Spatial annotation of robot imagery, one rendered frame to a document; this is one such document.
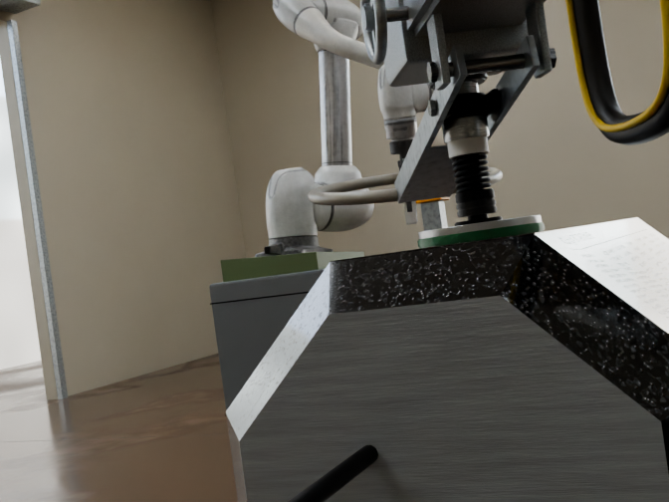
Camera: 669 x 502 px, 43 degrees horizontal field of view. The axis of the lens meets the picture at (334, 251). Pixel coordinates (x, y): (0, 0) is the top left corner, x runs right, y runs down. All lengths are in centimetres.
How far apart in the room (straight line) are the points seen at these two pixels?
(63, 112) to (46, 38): 64
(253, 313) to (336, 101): 75
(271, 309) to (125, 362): 549
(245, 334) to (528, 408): 172
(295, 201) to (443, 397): 173
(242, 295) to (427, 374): 166
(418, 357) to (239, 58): 900
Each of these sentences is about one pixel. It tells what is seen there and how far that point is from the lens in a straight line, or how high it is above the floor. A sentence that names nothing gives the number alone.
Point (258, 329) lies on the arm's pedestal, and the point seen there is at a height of 65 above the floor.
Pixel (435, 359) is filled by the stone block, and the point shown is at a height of 71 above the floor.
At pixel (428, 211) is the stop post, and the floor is 96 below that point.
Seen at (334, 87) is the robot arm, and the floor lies 137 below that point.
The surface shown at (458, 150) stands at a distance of 147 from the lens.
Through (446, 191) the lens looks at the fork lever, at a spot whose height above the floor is 94.
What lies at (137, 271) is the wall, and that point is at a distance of 813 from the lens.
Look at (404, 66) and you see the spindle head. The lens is 144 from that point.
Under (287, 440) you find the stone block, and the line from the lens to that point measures 98.
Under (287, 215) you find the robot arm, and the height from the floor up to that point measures 97.
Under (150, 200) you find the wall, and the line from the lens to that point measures 843.
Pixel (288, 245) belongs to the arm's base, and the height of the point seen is 88.
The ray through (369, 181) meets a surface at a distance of 234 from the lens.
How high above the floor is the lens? 83
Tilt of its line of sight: level
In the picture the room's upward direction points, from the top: 8 degrees counter-clockwise
